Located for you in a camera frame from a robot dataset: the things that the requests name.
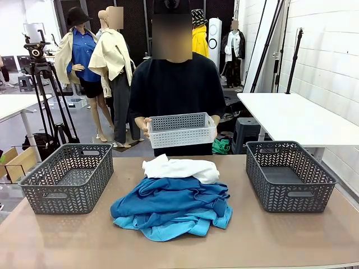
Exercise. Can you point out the person's left hand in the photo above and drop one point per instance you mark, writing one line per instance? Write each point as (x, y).
(216, 127)

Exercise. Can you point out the person's right hand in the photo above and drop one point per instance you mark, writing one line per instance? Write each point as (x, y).
(145, 126)

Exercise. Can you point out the light grey perforated basket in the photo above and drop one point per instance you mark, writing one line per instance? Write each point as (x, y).
(182, 138)

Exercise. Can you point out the white garment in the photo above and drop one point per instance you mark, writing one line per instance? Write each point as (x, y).
(182, 168)

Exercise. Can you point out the dark blue garment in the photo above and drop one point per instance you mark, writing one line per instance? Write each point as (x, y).
(168, 196)
(222, 208)

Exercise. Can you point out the light blue garment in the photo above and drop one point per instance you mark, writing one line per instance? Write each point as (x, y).
(168, 233)

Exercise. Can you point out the person's right forearm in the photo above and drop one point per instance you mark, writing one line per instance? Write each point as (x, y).
(139, 123)

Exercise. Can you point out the person's left forearm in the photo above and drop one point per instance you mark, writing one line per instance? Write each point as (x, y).
(216, 117)

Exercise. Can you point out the green bag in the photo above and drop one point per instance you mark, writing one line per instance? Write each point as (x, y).
(221, 146)

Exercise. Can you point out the dark grey plastic stool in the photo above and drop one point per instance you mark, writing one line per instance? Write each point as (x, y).
(246, 131)

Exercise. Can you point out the person in black T-shirt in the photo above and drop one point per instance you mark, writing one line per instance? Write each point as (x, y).
(176, 87)

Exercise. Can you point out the mannequin cream jacket grey trousers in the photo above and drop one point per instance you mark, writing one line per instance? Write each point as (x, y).
(115, 64)

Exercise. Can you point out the white box on floor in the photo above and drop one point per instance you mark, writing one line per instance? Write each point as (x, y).
(77, 103)

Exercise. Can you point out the large white table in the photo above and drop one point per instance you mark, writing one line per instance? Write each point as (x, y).
(294, 117)

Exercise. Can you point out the mannequin white and black jacket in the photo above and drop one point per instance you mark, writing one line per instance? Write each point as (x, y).
(233, 47)

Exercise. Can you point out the mannequin yellow coat bucket hat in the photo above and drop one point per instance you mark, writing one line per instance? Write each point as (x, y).
(200, 42)

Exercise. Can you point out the white tower air conditioner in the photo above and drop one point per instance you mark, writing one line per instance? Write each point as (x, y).
(215, 36)

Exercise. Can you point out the mannequin blue shirt black hat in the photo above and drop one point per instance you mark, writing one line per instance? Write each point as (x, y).
(82, 59)

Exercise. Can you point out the black leaning stand poles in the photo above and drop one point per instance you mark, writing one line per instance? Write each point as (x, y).
(266, 46)

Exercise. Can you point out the black bag on floor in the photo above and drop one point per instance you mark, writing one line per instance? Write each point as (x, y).
(45, 144)

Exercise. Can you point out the black upright stand pole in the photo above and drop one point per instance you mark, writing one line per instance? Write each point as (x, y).
(294, 61)

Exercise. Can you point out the dark grey plastic basket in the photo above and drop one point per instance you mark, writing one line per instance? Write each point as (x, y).
(294, 202)
(70, 199)

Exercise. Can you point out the small grey stool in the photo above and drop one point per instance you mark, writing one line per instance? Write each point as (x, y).
(25, 83)

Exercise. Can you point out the brown cardboard panels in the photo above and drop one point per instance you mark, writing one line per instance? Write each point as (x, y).
(22, 164)

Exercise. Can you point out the white table with leg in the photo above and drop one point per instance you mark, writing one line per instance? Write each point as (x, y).
(14, 105)

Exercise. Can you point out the black camera tripod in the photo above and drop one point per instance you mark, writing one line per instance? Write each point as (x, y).
(42, 73)

